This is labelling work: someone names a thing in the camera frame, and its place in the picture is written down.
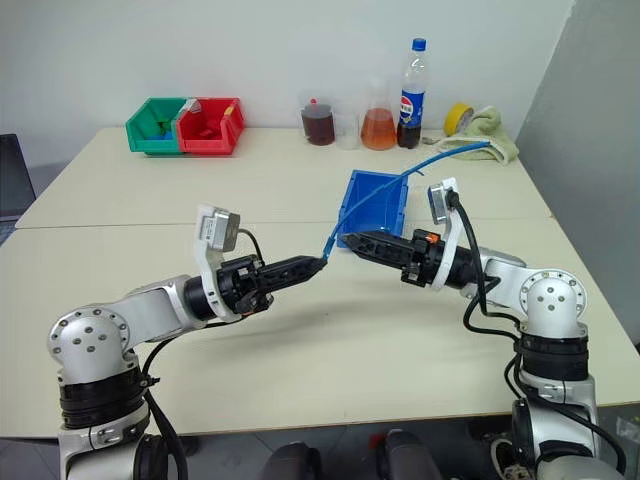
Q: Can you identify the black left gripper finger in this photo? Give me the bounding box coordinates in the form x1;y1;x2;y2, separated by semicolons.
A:
261;263;324;292
258;254;324;279

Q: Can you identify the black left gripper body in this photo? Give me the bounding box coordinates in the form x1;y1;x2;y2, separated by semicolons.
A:
217;255;274;317

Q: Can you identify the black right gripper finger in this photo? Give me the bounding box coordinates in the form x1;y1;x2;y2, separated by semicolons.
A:
346;230;416;252
349;241;415;273

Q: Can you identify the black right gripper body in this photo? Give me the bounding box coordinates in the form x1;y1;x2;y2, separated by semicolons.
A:
399;229;445;289

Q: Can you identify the blue cable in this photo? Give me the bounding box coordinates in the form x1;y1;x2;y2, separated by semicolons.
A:
321;139;494;265

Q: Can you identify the blue plastic bin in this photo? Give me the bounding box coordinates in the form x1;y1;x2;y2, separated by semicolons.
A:
335;169;411;250

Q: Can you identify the red plastic bin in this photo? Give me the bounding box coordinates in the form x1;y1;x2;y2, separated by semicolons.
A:
175;95;246;157

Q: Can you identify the green plastic bin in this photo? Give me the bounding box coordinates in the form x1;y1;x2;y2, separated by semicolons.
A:
124;96;195;156

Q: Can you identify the flask with orange liquid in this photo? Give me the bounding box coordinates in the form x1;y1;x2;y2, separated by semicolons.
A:
360;78;399;152

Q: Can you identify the empty clear measuring cup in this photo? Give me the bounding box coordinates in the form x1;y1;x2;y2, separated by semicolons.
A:
333;96;363;152

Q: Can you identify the beaker with dark liquid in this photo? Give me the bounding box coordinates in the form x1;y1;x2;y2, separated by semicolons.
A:
299;89;338;148

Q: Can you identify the cola bottle with blue cap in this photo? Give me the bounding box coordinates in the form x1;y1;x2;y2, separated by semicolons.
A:
396;37;431;150

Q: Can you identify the yellow tape roll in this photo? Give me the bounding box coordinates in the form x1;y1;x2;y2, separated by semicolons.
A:
444;102;476;137

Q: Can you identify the pale green towel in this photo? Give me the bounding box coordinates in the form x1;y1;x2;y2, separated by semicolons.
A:
433;105;519;164

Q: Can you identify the dark rounded shape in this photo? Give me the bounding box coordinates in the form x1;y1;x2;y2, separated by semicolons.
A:
258;441;324;480
374;428;445;480

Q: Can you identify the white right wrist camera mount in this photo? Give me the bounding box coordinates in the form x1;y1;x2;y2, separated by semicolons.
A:
426;176;462;292

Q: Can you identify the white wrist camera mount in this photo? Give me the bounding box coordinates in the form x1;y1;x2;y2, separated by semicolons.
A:
192;203;242;322
426;176;462;292

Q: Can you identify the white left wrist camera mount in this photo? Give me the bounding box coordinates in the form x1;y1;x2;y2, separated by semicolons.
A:
192;203;242;322

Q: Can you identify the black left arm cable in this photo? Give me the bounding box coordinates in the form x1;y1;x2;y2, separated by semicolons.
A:
141;227;265;480

